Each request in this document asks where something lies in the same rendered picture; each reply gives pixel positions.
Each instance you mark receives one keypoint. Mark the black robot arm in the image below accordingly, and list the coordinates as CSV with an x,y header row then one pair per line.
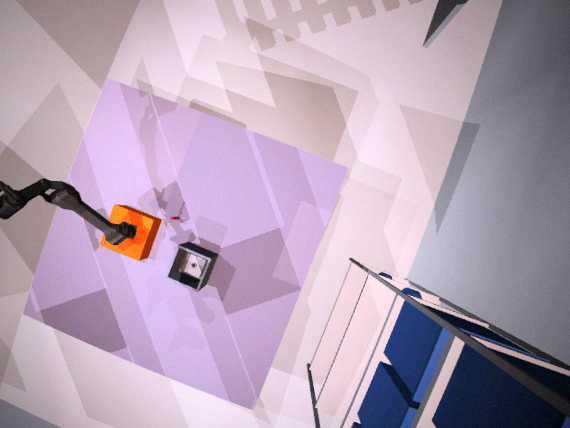
x,y
66,197

